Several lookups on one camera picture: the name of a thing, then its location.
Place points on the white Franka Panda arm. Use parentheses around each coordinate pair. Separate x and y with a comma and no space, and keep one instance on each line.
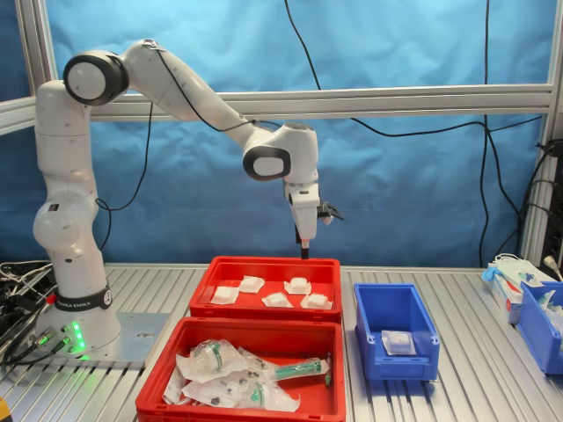
(66,176)

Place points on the small clear sealed pack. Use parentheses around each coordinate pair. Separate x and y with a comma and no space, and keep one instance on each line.
(173,389)

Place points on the upright aluminium frame post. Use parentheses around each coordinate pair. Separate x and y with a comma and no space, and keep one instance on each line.
(556,44)
(37,35)

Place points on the red crate holding bandages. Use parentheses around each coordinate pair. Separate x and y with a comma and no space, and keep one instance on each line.
(264,268)

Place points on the blue disposable glove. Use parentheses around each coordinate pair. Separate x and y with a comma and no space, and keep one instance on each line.
(489,274)

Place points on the yellow black device corner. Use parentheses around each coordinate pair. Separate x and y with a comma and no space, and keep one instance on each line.
(4,411)

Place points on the red crate holding syringe packs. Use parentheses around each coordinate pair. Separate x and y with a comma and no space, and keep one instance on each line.
(308,334)

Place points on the light blue face masks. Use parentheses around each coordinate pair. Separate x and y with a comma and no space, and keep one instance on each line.
(519,268)

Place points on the black equipment rack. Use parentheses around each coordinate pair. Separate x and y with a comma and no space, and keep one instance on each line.
(557,228)

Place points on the clear wrapped medical packs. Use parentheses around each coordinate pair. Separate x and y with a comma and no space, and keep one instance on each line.
(552,307)

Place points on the blue bin holding clear packs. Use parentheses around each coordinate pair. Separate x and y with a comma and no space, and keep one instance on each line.
(538,334)

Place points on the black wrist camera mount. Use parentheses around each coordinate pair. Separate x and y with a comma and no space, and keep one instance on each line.
(327,214)

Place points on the white bandage pack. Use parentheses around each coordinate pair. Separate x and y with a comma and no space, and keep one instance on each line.
(251,284)
(276,300)
(224,294)
(398,343)
(297,285)
(315,301)

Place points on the blue backdrop sheet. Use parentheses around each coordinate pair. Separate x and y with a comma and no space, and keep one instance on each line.
(396,44)

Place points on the small red knob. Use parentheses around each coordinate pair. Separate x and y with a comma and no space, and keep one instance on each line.
(52,299)

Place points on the short aluminium side beam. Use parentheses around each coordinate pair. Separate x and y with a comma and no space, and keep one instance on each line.
(17,115)

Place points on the blue open-front storage bin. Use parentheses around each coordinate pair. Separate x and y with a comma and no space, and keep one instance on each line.
(396,307)

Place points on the clear pack with green syringe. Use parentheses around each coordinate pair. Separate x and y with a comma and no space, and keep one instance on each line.
(299,368)

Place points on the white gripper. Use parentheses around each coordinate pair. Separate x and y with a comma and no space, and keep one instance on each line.
(303,206)

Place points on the grey metal base plate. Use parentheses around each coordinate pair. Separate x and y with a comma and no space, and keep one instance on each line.
(136,338)

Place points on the long horizontal aluminium beam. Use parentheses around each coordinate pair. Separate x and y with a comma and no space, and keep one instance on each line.
(396,99)

